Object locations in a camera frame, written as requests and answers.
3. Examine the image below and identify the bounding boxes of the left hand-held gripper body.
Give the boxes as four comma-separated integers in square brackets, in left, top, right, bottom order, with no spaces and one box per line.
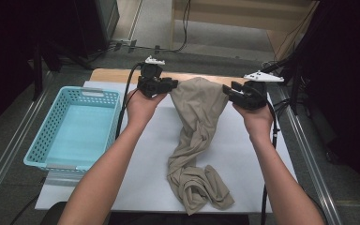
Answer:
[136,55,166,98]

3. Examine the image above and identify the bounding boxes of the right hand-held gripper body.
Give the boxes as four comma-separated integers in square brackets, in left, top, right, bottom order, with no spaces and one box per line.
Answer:
[233,70,285,111]

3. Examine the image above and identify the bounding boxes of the beige pants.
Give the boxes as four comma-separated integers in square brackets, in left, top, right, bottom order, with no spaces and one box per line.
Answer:
[167,77,236,216]

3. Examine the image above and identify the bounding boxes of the light blue plastic basket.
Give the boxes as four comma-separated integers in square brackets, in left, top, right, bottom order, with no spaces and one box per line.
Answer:
[22,85,122,174]

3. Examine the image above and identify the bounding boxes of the person's left hand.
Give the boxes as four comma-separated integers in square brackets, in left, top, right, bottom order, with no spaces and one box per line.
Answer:
[126,88,168,126]

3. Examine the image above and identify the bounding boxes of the person's right hand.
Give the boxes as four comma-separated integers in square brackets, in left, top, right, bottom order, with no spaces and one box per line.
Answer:
[232,102,275,139]

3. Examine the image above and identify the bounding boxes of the black slanted stand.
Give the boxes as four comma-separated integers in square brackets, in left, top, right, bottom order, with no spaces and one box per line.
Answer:
[245,0,329,116]

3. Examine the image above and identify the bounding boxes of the light wooden furniture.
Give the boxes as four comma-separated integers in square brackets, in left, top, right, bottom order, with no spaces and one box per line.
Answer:
[169,0,322,62]

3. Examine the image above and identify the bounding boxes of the dark cabinet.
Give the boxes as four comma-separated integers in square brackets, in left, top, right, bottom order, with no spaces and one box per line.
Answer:
[73,0,120,60]

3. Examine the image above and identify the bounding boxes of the dark curtain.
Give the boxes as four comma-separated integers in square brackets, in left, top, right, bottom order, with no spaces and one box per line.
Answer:
[306,0,360,207]
[0,0,76,139]

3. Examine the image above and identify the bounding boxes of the black tripod stand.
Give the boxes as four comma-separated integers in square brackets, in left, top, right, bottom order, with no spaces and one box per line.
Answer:
[31,40,95,101]

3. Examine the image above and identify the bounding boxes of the person's dark-clothed lap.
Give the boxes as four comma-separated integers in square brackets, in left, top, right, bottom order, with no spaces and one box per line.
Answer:
[109,213,251,225]

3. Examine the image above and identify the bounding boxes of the person's dark-clothed knee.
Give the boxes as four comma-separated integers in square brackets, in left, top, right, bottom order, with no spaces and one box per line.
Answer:
[40,201,69,225]

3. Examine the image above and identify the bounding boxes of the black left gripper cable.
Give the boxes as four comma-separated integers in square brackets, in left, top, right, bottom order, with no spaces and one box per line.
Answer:
[114,62,145,140]

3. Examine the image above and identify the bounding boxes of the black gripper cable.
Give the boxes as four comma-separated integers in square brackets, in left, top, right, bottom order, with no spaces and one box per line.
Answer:
[114,62,145,140]
[261,90,279,225]

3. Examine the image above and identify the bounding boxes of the bundle of black cables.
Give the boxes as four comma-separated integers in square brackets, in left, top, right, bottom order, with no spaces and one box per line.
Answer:
[271,97,294,119]

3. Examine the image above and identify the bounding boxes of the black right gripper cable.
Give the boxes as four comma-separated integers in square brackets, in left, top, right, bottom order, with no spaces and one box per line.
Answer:
[261,90,279,225]

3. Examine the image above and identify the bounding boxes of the black hanging cable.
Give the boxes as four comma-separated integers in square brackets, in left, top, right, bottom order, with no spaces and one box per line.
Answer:
[156,0,192,54]

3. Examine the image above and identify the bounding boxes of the metal frame rail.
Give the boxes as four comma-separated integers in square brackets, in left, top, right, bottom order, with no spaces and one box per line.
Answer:
[277,84,345,225]
[0,70,54,217]

